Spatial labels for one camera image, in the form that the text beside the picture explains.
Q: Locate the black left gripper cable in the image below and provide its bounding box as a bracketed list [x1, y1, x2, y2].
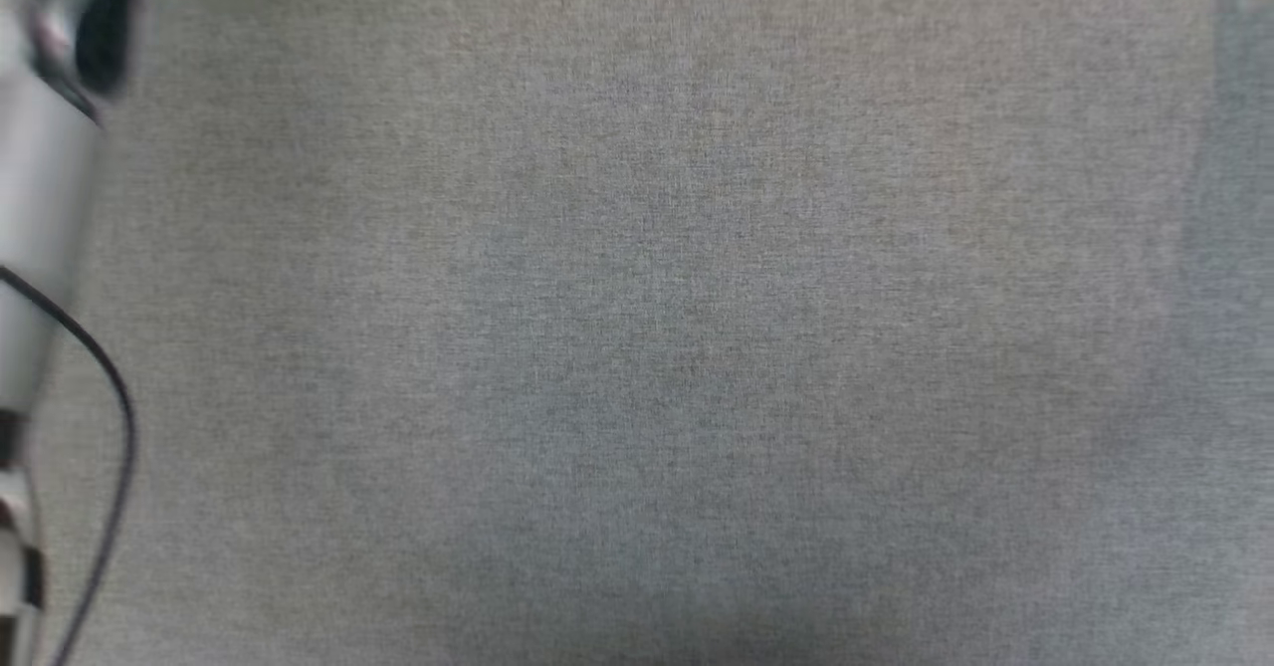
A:
[0, 266, 138, 666]

